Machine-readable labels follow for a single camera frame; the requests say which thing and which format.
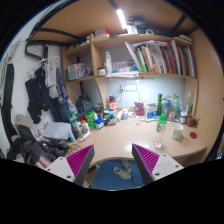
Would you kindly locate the clear bottle green cap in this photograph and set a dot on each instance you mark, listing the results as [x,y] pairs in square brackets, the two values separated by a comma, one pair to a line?
[161,127]

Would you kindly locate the hanging dark clothes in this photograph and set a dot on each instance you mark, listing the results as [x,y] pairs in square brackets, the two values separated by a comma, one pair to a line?
[46,91]

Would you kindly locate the row of books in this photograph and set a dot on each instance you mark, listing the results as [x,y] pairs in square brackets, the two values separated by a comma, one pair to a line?
[163,57]

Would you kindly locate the pair of grey slippers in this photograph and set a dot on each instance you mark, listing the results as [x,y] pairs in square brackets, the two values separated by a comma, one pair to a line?
[124,172]

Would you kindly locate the stack of white papers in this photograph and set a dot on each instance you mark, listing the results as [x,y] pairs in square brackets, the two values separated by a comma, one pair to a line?
[57,130]

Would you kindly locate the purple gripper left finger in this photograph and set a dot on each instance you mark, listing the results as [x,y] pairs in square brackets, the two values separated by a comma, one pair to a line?
[79,163]

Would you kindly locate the wooden shelf unit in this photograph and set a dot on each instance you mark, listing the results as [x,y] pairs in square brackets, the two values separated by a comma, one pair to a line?
[120,39]

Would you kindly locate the clear storage box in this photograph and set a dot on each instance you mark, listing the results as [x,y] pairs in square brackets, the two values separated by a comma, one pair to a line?
[76,71]

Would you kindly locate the pink snack bag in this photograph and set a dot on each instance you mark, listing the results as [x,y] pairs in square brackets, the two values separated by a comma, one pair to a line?
[139,109]

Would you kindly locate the small clear glass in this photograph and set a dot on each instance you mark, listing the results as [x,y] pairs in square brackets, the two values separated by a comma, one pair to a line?
[158,143]

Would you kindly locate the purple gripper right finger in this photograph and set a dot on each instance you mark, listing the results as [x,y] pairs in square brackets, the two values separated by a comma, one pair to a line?
[146,161]

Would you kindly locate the black bag pile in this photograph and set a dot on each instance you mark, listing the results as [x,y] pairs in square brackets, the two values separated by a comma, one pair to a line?
[32,151]

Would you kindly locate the red round coaster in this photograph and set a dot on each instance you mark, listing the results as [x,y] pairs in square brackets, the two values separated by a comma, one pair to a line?
[193,135]

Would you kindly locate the green glass bottle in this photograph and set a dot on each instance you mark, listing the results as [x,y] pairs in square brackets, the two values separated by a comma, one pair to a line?
[159,104]

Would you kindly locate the LED light strip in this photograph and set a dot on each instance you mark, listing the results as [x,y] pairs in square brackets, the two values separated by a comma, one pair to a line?
[121,17]

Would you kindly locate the brown pen cup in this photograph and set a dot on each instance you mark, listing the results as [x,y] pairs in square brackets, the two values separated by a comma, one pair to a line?
[191,121]

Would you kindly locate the red white canister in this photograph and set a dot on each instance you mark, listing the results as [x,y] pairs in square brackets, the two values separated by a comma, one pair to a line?
[112,104]

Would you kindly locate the white plastic bottle on shelf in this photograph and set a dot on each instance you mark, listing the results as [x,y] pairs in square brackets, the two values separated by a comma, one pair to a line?
[108,62]

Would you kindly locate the blue white small box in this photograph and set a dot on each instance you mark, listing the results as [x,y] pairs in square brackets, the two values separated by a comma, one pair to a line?
[99,123]

